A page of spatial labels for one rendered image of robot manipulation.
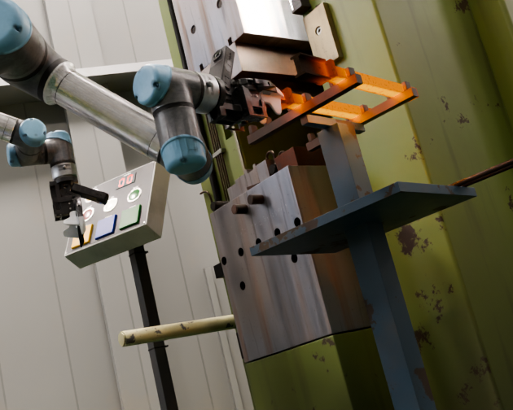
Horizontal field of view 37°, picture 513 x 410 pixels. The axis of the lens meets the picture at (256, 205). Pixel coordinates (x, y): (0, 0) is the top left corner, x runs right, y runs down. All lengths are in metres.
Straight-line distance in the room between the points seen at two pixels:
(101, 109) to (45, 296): 3.53
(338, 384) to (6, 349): 3.26
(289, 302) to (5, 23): 1.01
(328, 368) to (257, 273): 0.34
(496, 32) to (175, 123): 1.28
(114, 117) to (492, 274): 1.01
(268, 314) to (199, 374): 2.91
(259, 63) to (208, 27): 0.21
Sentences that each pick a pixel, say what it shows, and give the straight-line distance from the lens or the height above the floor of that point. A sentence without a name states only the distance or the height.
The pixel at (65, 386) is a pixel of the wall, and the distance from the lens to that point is 4.91.
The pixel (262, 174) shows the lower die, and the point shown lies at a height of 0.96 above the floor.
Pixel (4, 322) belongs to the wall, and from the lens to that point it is 4.96.
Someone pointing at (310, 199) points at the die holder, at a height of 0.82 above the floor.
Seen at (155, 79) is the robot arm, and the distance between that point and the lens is 1.35.
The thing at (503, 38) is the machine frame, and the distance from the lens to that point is 2.37.
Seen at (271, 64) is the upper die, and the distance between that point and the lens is 2.35.
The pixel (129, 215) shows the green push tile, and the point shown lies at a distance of 2.48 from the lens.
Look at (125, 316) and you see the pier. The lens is 4.82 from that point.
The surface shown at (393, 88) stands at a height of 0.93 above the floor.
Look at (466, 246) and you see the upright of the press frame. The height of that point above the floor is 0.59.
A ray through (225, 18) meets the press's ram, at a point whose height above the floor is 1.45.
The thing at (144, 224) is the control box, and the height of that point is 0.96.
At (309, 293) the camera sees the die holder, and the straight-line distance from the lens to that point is 1.96.
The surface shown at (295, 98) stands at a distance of 1.64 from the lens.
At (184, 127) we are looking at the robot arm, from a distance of 1.34.
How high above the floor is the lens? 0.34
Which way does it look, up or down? 14 degrees up
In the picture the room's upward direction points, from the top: 14 degrees counter-clockwise
